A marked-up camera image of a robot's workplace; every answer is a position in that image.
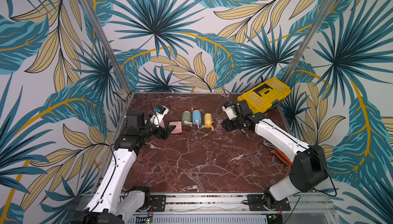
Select blue pencil sharpener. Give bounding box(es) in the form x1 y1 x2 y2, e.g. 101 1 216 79
192 110 202 128

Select yellow black toolbox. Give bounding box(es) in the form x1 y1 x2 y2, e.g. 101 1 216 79
237 77 291 113

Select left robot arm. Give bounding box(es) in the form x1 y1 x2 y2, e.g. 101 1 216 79
69 105 175 224

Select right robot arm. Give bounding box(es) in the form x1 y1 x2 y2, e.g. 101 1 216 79
222 101 330 203

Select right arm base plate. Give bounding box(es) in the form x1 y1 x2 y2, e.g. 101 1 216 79
242 194 291 211

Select aluminium front rail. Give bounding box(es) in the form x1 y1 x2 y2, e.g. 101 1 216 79
72 192 341 224

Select orange handled pliers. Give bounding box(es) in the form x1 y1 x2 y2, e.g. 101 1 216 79
263 139 292 166

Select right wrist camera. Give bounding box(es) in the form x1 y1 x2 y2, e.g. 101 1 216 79
222 102 237 120

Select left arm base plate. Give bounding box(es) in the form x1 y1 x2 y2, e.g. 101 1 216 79
139 195 166 213

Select green pencil sharpener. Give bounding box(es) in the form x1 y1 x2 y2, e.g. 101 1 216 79
182 111 193 127

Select yellow pencil sharpener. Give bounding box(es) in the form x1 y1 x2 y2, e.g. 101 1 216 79
204 113 214 131

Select pink sharpener back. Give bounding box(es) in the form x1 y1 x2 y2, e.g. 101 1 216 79
168 121 183 134

